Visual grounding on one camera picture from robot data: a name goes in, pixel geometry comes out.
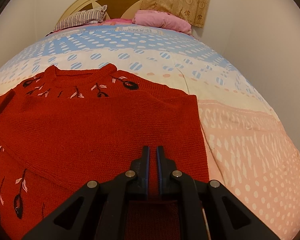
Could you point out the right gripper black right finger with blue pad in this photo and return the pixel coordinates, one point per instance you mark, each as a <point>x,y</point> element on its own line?
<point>207,210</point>

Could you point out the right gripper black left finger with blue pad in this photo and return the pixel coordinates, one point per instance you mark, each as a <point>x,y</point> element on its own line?
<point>97,210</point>

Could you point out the red knitted embroidered sweater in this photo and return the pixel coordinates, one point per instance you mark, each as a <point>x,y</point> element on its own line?
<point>63,128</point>

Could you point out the polka dot bed quilt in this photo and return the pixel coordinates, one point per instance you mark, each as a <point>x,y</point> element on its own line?
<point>247,147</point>

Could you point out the striped pillow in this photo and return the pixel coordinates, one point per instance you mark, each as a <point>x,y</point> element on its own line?
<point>96,15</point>

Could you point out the pink pillow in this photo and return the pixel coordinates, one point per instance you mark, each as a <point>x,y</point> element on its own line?
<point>164,20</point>

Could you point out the cream wooden headboard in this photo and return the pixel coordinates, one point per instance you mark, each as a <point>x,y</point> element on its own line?
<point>124,9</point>

